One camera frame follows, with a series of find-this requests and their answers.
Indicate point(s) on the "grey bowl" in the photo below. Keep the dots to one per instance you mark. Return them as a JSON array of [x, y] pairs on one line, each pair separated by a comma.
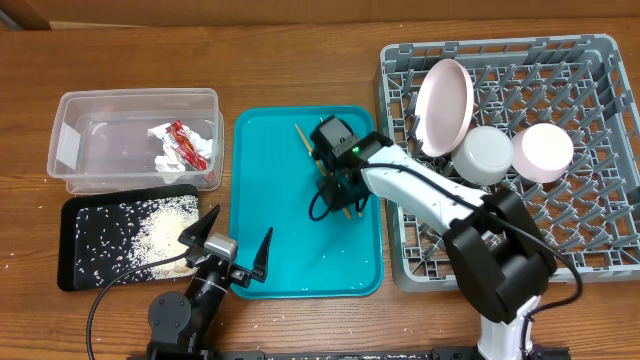
[[484, 156]]

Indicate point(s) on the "black tray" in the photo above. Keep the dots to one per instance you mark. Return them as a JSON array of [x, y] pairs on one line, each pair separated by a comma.
[[67, 244]]

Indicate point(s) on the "large white plate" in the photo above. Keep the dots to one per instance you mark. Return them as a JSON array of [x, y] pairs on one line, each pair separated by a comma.
[[444, 107]]

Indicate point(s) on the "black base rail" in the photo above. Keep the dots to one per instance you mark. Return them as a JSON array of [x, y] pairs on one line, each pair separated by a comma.
[[439, 353]]

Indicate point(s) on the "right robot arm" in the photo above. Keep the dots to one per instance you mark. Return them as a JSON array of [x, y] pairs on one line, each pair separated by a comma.
[[501, 263]]

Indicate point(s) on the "clear plastic bin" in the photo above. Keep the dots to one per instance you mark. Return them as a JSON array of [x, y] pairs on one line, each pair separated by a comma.
[[101, 140]]

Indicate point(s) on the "red snack wrapper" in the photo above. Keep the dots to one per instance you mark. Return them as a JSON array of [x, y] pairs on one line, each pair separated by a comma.
[[179, 142]]

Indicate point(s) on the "wooden chopstick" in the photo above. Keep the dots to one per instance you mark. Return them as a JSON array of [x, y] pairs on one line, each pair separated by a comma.
[[317, 162], [358, 212]]

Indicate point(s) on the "pile of rice grains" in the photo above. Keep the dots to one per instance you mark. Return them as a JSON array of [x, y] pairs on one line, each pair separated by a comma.
[[111, 239]]

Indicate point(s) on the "teal serving tray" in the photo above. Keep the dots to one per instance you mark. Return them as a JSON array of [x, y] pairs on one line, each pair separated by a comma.
[[273, 185]]

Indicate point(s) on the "pink bowl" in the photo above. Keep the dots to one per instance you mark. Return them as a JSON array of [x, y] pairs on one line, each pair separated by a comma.
[[542, 152]]

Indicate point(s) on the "grey dish rack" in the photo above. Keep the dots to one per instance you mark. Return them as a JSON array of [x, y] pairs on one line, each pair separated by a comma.
[[577, 82]]

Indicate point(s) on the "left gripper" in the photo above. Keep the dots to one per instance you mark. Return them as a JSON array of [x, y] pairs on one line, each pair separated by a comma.
[[242, 275]]

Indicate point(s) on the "white napkin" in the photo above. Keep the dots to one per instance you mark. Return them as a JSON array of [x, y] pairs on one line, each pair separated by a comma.
[[170, 161]]

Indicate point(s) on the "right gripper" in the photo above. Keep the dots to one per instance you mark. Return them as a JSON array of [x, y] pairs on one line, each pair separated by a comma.
[[330, 189]]

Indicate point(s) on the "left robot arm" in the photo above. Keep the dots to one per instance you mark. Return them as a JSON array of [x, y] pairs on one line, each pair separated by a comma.
[[180, 322]]

